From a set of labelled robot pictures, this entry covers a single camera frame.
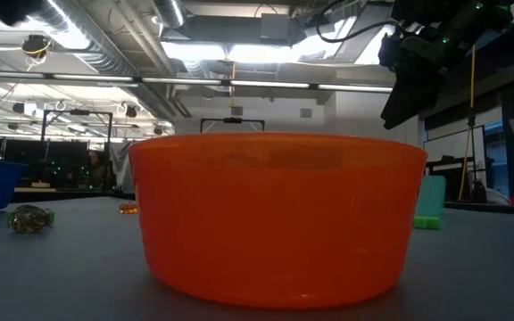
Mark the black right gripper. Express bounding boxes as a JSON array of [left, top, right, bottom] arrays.
[[380, 8, 514, 130]]

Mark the teal rectangular plastic bin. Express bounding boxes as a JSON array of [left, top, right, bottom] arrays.
[[415, 175, 447, 218]]

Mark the long ceiling light bar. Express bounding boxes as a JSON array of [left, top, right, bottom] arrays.
[[0, 70, 394, 94]]

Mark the grey ceiling ventilation unit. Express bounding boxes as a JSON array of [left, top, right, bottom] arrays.
[[260, 12, 307, 45]]

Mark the orange round plastic bowl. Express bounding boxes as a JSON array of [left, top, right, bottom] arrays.
[[128, 132, 428, 309]]

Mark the person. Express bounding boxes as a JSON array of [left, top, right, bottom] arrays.
[[85, 150, 106, 188]]

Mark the dark plastic spider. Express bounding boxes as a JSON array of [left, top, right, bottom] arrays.
[[9, 203, 49, 234]]

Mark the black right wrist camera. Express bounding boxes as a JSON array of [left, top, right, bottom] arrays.
[[377, 30, 412, 68]]

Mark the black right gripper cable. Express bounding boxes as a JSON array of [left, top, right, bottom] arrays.
[[314, 0, 401, 45]]

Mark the black background camera frame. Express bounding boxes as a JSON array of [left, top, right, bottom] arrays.
[[199, 117, 266, 136]]

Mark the silver round ventilation duct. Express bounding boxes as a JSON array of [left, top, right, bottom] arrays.
[[152, 0, 187, 29]]

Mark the black robot station frame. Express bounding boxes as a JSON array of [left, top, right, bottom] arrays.
[[40, 109, 114, 193]]

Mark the ceiling cable reel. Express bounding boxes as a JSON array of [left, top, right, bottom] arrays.
[[20, 34, 54, 62]]

